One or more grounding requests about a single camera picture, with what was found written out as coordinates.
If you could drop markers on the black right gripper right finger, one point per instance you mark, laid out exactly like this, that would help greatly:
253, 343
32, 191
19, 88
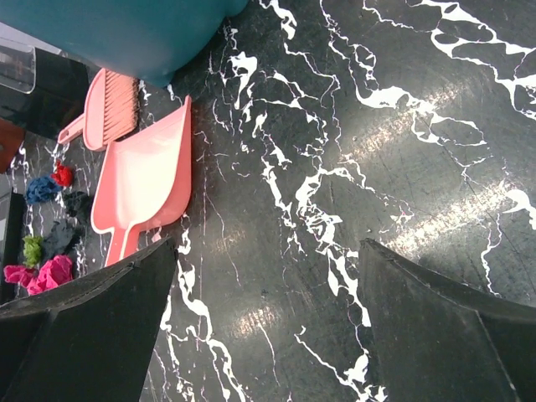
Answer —
438, 340

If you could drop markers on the pink dustpan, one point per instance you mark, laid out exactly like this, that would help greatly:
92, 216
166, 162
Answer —
145, 182

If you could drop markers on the blue paper scrap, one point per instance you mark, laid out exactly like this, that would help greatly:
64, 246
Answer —
41, 190

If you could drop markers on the red paper scrap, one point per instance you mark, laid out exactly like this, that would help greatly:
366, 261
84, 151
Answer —
62, 175

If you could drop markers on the black metronome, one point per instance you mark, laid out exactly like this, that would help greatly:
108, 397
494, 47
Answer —
41, 92

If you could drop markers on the dark grey paper scrap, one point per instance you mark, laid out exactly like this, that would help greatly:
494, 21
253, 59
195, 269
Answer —
61, 239

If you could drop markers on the green paper scrap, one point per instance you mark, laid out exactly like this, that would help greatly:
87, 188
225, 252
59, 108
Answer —
32, 250

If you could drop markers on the magenta paper scrap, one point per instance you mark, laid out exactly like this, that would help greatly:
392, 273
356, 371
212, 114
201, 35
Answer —
52, 274

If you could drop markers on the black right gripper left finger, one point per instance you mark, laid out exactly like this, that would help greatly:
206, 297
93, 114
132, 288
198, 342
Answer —
90, 339

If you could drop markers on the black paper scrap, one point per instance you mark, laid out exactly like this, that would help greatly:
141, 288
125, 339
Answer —
78, 205

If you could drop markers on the teal plastic bin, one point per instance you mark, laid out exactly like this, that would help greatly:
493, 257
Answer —
148, 40

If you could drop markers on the pink hand brush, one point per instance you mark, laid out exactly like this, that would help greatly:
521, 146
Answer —
110, 111

